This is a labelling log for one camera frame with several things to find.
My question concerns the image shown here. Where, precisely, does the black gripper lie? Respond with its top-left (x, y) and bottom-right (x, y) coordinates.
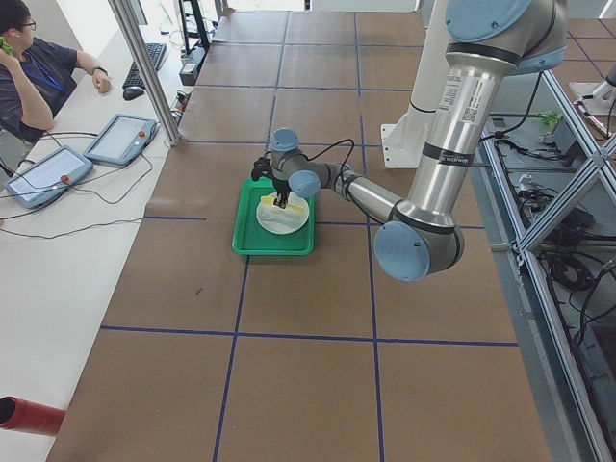
top-left (271, 177), bottom-right (290, 209)

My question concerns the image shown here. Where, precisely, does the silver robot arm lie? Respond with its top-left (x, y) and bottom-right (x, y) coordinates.
top-left (252, 1), bottom-right (569, 281)

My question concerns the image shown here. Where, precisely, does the white round plate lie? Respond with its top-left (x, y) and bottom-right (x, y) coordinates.
top-left (256, 192), bottom-right (310, 235)

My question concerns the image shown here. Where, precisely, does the pale green plastic fork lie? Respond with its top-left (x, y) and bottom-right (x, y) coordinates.
top-left (261, 215), bottom-right (306, 228)

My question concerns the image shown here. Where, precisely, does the green plastic tray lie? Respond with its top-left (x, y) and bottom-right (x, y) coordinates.
top-left (232, 178), bottom-right (315, 256)

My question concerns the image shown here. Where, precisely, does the far blue teach pendant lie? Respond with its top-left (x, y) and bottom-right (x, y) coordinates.
top-left (83, 114), bottom-right (158, 167)

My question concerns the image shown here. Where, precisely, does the blue teach pendant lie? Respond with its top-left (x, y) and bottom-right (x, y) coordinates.
top-left (83, 114), bottom-right (158, 167)
top-left (5, 146), bottom-right (93, 209)

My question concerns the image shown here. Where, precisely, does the black computer mouse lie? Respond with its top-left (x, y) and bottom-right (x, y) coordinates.
top-left (122, 87), bottom-right (145, 101)

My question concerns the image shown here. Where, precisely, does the black keyboard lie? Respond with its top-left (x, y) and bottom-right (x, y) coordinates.
top-left (121, 42), bottom-right (167, 90)

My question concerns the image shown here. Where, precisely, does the near blue teach pendant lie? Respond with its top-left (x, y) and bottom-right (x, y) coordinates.
top-left (5, 146), bottom-right (93, 209)

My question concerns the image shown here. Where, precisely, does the seated person dark shirt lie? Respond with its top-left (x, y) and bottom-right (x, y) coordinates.
top-left (0, 0), bottom-right (114, 144)

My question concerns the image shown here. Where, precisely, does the red cylinder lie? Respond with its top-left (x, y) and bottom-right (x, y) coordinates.
top-left (1, 397), bottom-right (65, 437)

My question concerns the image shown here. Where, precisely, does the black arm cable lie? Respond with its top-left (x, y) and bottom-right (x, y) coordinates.
top-left (307, 138), bottom-right (356, 180)

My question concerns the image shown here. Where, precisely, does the aluminium frame post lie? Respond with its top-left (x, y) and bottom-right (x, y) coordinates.
top-left (108, 0), bottom-right (182, 146)

